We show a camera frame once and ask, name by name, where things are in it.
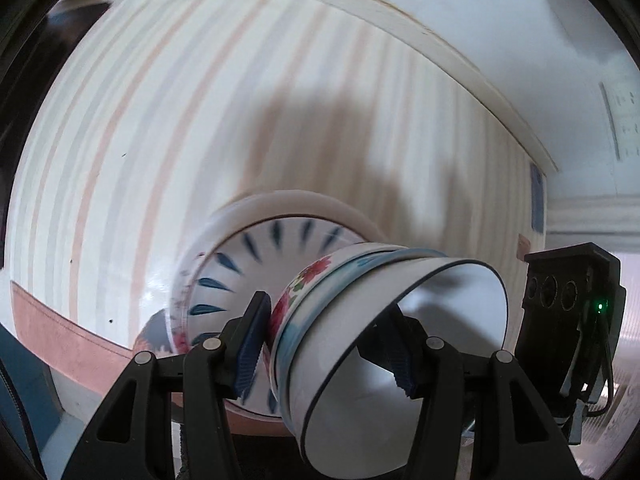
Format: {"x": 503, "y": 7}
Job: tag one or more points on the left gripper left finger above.
{"x": 129, "y": 435}

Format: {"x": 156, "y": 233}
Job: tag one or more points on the small brown square coaster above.
{"x": 524, "y": 247}

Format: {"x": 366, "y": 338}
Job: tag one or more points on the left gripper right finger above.
{"x": 515, "y": 436}

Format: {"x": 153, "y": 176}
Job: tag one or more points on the blue smartphone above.
{"x": 537, "y": 196}

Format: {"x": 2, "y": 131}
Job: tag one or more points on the white bowl back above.
{"x": 357, "y": 378}

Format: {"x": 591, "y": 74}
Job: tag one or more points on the blue striped white plate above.
{"x": 218, "y": 277}

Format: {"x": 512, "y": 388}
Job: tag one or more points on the floral blue rimmed bowl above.
{"x": 315, "y": 303}

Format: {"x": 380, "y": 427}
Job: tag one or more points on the striped cat print tablecloth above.
{"x": 126, "y": 124}

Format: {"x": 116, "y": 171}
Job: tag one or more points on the left wall socket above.
{"x": 622, "y": 104}

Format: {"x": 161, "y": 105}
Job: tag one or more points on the white bowl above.
{"x": 307, "y": 279}
{"x": 357, "y": 378}

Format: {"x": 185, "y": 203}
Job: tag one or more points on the white bowl front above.
{"x": 307, "y": 279}

